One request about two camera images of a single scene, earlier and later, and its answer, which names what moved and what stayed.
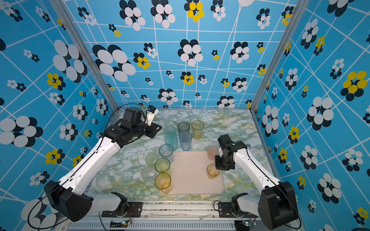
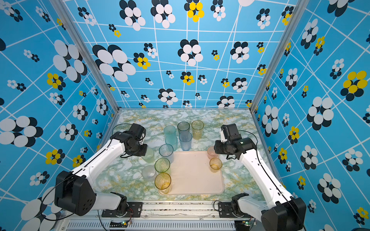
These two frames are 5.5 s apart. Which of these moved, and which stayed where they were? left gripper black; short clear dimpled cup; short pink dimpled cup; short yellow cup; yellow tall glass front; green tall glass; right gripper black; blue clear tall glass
Moved: short yellow cup; left gripper black; right gripper black
Stayed: green tall glass; short pink dimpled cup; short clear dimpled cup; yellow tall glass front; blue clear tall glass
